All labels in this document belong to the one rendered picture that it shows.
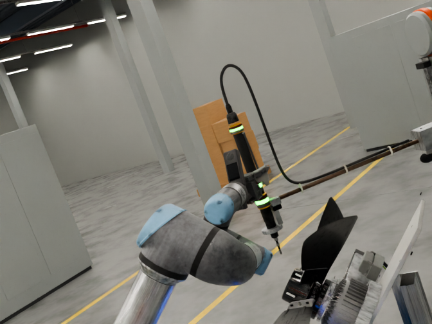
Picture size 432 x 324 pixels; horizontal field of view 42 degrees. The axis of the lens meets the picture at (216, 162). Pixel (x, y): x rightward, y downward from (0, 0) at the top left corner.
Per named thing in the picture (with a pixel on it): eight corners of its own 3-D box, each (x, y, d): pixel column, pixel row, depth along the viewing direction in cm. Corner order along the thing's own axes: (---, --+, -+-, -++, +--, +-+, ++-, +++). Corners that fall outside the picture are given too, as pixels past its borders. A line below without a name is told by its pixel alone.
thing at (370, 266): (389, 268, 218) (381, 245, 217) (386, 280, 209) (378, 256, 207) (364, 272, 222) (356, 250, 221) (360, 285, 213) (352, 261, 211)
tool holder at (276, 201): (284, 222, 190) (274, 195, 188) (291, 225, 183) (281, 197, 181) (260, 232, 188) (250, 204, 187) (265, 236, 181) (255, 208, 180)
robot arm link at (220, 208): (197, 219, 155) (207, 193, 152) (212, 206, 165) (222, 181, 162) (222, 233, 154) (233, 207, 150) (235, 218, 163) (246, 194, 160)
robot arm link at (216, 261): (264, 254, 114) (278, 245, 162) (216, 229, 116) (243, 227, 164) (238, 306, 114) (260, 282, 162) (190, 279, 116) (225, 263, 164)
